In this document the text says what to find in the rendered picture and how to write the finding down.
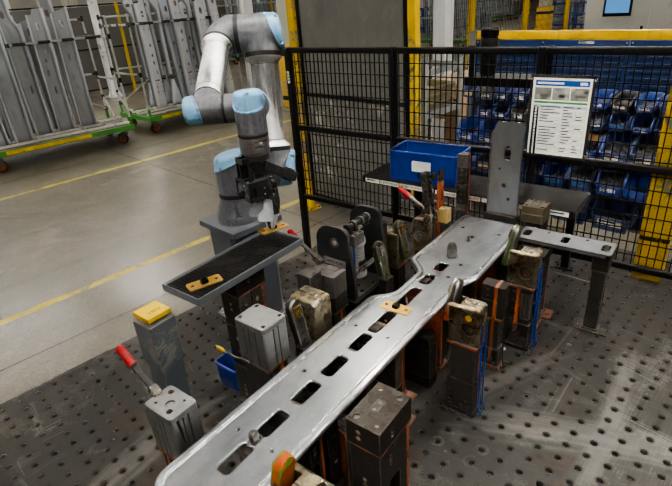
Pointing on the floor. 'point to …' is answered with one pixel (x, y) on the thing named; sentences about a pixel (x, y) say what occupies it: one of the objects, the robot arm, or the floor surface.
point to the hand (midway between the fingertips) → (272, 222)
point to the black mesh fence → (471, 129)
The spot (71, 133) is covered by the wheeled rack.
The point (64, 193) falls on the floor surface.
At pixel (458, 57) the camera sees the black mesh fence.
